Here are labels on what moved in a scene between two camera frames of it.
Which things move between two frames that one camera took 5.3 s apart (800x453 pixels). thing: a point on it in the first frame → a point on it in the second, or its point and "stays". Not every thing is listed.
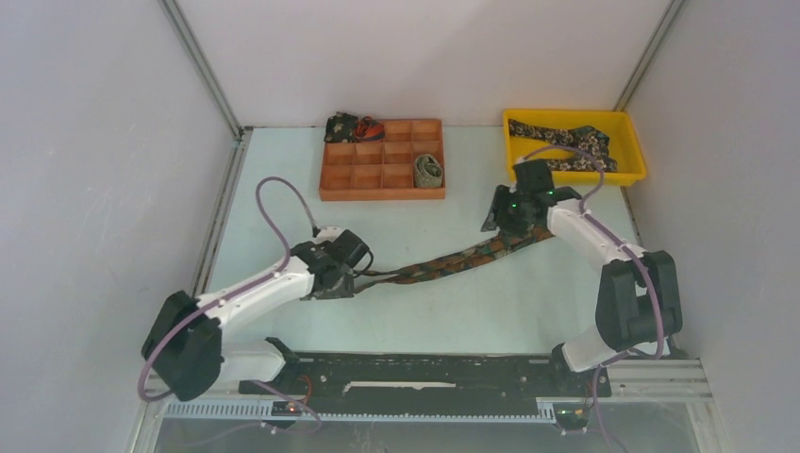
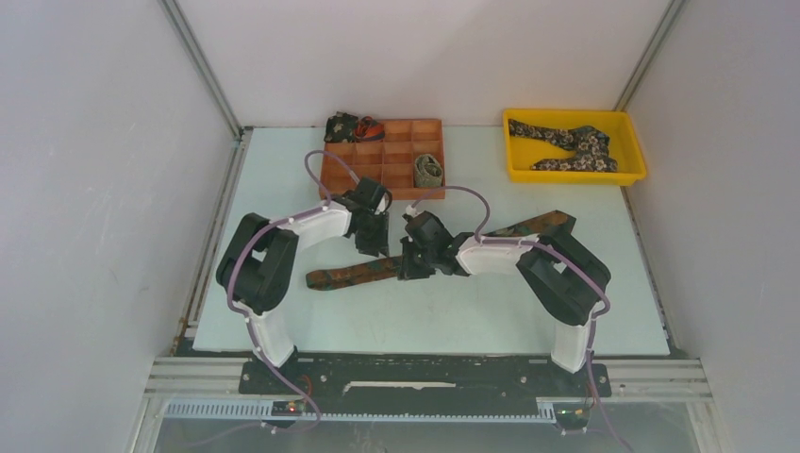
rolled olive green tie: [428, 171] stays
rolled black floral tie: [341, 128] stays
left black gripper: [344, 290] → [380, 243]
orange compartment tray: [375, 171] stays
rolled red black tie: [368, 130] stays
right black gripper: [499, 219] → [409, 271]
